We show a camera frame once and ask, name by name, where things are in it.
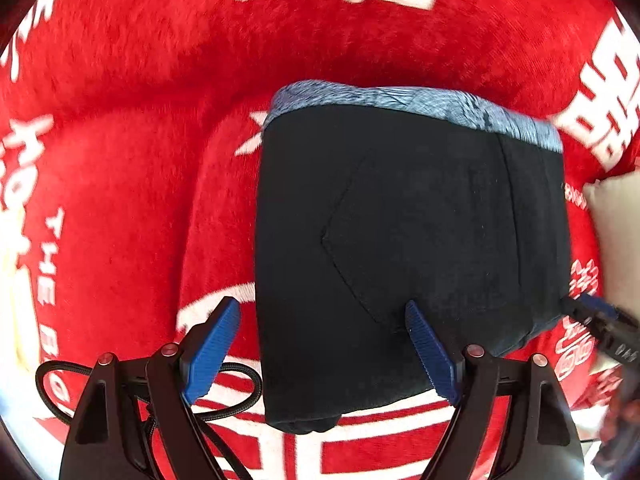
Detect black braided cable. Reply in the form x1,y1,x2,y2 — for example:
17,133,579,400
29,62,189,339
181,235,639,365
34,358,264,480

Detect red blanket with white characters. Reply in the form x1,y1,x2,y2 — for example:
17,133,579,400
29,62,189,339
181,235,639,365
1,0,639,477

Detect black pants with blue trim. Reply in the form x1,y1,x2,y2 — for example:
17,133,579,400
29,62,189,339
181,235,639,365
255,80,570,434

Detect beige cushion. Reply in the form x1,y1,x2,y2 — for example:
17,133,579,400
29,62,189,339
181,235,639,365
582,170,640,318

